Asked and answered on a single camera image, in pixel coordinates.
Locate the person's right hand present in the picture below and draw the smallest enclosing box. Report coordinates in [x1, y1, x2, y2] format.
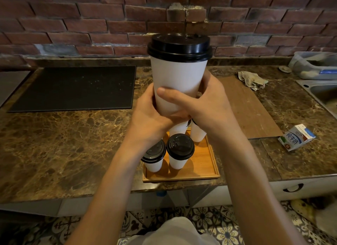
[157, 70, 242, 142]

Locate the person's left hand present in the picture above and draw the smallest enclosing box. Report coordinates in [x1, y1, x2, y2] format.
[129, 83, 191, 148]

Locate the square wooden tray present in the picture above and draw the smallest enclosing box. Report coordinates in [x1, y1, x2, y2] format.
[142, 129, 220, 183]

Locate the person's left forearm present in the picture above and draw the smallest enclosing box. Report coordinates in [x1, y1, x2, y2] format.
[64, 138, 158, 245]

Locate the person's right forearm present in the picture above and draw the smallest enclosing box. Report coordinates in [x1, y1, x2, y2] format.
[213, 133, 309, 245]

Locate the person's light grey clothing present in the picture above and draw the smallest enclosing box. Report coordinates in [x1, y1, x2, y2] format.
[117, 217, 220, 245]

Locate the brown flat board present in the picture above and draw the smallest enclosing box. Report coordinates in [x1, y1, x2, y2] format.
[218, 76, 284, 140]

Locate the crumpled beige rag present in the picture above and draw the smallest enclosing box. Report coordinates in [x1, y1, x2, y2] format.
[238, 71, 269, 92]

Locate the black rubber mat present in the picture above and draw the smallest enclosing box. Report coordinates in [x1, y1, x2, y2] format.
[8, 66, 137, 113]

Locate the white blue milk carton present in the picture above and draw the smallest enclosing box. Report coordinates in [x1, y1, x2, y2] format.
[278, 124, 316, 152]

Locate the clear plastic container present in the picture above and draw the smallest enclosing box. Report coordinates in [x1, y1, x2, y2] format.
[288, 51, 337, 80]

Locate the steel sink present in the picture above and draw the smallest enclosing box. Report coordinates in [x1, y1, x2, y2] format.
[296, 79, 337, 120]

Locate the white drawer front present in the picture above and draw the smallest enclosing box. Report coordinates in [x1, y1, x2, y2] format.
[270, 175, 337, 201]

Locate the yellow slipper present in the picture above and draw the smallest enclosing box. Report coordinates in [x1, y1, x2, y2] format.
[290, 199, 316, 223]

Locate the grey metal panel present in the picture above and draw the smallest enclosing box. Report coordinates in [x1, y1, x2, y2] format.
[0, 70, 31, 107]

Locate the white plastic bag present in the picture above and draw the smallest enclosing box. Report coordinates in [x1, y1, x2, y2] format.
[316, 202, 337, 237]

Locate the black drawer handle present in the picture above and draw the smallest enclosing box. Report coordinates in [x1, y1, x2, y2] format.
[283, 183, 304, 193]

